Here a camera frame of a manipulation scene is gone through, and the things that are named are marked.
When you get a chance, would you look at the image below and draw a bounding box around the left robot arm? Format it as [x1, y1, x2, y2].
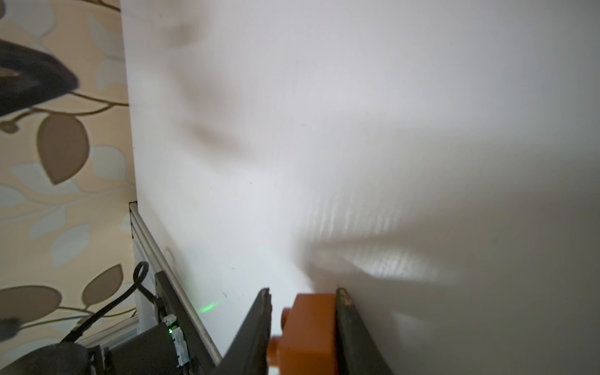
[1, 41, 203, 374]

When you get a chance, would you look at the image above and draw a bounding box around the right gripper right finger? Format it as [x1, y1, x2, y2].
[335, 287, 393, 375]

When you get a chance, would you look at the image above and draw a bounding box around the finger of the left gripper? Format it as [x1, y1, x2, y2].
[1, 40, 79, 116]

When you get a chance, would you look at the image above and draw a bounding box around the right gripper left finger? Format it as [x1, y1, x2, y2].
[212, 288, 272, 375]

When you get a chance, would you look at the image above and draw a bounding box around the orange brown lego brick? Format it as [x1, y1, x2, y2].
[267, 294, 338, 375]

